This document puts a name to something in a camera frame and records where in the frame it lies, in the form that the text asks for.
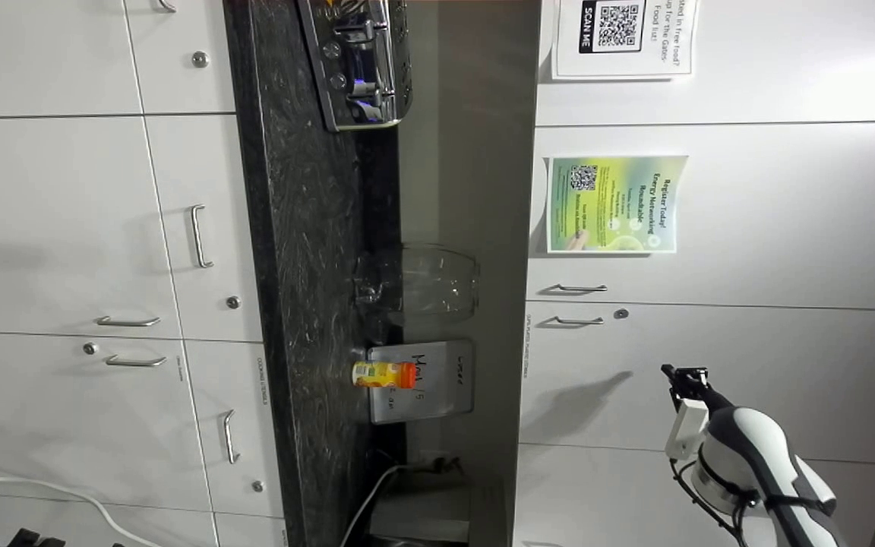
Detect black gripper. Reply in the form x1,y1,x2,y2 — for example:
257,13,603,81
660,363,713,411

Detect white cupboard door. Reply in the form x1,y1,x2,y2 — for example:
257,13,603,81
520,300,875,466

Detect white upper cabinet door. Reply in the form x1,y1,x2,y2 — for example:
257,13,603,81
536,0,875,129
512,443,875,547
525,121,875,312

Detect white upper cabinet unit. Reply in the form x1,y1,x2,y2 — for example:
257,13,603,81
512,0,875,547

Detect white cabinet unit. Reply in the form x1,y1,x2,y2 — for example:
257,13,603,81
0,0,293,547
512,0,875,547

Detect green QR code poster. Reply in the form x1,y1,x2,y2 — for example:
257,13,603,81
540,153,694,260

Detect white box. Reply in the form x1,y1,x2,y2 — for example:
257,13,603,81
366,338,482,428

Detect clear glass jar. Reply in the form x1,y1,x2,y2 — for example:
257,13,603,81
398,246,483,329

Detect yellow orange packet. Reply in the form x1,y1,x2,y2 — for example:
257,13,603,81
347,359,425,394

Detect small clear glass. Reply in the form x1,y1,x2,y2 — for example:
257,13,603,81
352,275,401,310

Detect white QR code poster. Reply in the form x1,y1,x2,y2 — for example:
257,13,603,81
551,0,698,81

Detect black stone countertop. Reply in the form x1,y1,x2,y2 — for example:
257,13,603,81
219,0,409,547

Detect white lower cabinet unit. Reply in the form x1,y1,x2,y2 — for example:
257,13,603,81
0,0,293,547

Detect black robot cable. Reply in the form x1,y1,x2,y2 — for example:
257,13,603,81
670,454,839,523

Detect silver cupboard door handle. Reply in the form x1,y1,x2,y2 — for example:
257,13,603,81
536,312,609,332

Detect silver upper door handle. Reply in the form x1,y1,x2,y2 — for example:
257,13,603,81
536,281,610,300

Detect silver drawer handle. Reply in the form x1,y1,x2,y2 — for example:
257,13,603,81
183,200,216,275
216,408,247,467

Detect white cable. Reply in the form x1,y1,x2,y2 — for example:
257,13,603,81
0,463,401,547

